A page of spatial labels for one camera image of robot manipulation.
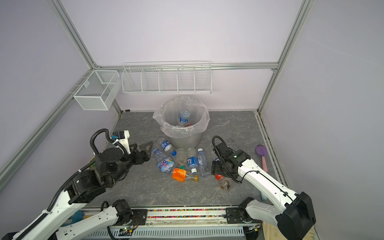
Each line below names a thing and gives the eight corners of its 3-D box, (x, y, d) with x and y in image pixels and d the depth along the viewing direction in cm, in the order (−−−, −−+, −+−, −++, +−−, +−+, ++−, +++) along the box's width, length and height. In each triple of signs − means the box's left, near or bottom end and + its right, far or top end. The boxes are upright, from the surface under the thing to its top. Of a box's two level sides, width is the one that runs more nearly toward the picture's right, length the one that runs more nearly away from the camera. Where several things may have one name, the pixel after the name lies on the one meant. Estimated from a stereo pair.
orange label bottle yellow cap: (172, 179, 87) (170, 175, 82) (174, 171, 90) (173, 167, 85) (196, 185, 85) (196, 181, 80) (198, 176, 88) (198, 172, 83)
